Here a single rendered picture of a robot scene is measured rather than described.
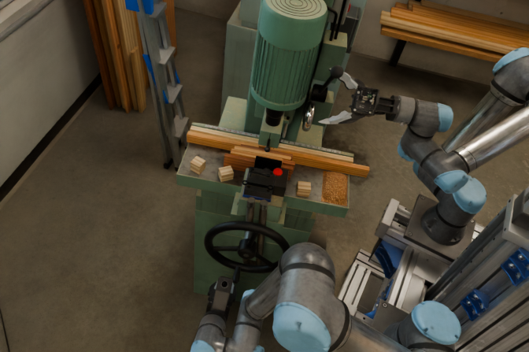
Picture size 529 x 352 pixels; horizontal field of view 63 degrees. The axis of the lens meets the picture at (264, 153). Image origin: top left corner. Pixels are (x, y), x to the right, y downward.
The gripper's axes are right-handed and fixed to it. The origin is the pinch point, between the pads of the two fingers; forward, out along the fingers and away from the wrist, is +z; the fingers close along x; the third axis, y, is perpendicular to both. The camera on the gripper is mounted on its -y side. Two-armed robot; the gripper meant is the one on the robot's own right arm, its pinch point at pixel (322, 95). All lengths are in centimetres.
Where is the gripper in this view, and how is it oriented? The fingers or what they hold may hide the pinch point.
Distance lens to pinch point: 122.6
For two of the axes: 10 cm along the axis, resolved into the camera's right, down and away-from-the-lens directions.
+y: -0.1, 0.3, -10.0
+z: -9.8, -2.0, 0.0
